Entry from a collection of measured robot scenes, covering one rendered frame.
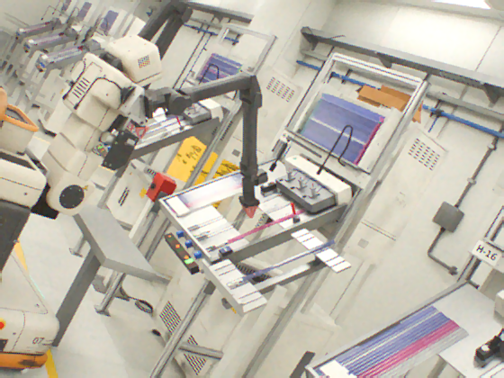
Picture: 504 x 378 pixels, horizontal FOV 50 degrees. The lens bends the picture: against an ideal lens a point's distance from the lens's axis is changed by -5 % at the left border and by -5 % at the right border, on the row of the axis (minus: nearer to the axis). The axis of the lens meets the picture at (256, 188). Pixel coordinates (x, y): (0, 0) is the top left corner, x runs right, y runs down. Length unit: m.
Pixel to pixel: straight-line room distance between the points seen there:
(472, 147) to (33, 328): 3.20
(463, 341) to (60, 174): 1.56
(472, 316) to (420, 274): 2.08
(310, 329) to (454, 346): 1.17
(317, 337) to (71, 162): 1.58
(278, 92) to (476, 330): 2.51
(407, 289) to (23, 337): 2.75
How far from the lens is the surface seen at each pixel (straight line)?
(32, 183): 1.98
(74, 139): 2.22
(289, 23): 6.00
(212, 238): 2.62
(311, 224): 2.63
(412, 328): 2.02
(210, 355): 2.69
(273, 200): 2.83
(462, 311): 2.11
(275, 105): 4.05
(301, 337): 2.98
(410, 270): 4.20
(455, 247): 4.06
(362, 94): 3.41
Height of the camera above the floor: 1.31
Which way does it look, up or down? 5 degrees down
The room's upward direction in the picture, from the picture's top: 30 degrees clockwise
